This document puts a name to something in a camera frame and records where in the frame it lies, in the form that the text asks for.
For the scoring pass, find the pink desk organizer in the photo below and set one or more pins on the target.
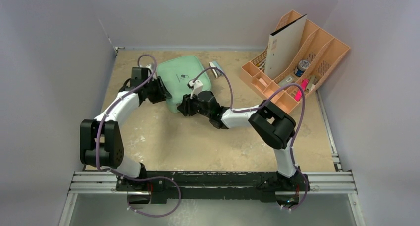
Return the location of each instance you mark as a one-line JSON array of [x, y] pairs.
[[299, 57]]

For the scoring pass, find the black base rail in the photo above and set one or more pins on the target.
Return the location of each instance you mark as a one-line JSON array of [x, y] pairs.
[[267, 187]]

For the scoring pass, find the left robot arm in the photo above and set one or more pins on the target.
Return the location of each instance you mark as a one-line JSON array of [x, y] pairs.
[[101, 143]]

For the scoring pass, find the white folder in organizer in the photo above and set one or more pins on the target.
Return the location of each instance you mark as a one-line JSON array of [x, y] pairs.
[[283, 45]]

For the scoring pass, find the pink eraser in organizer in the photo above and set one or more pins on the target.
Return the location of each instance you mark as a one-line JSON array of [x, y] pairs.
[[262, 84]]

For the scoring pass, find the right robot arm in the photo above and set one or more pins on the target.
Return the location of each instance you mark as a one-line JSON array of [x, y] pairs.
[[275, 127]]

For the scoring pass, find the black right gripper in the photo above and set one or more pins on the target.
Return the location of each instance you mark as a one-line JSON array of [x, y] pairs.
[[187, 105]]

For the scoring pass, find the pink marker in organizer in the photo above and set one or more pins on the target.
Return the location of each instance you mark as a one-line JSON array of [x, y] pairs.
[[299, 94]]

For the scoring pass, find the grey box in organizer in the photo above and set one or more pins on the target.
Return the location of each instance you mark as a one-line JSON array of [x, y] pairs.
[[286, 81]]

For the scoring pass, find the mint green storage case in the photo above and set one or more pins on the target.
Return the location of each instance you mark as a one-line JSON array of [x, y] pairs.
[[176, 74]]

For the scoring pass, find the blue white stapler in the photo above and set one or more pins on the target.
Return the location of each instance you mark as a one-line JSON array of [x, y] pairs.
[[216, 69]]

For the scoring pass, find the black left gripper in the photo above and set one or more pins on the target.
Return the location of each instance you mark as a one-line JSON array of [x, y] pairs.
[[162, 94]]

